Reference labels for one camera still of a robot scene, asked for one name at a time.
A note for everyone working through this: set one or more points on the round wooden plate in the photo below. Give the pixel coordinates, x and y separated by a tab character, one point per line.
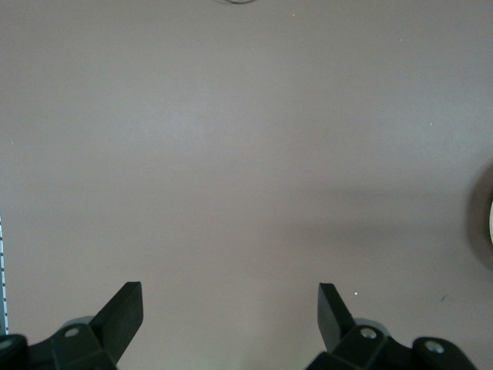
491	223

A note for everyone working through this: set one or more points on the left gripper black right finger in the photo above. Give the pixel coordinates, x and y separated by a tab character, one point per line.
333	320

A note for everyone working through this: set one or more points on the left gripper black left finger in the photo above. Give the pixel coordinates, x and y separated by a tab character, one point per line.
123	320

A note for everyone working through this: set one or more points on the brown table cover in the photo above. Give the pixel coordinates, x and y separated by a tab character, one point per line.
231	154

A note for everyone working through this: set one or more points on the white ruled tape strip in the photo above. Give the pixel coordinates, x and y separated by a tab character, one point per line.
3	270

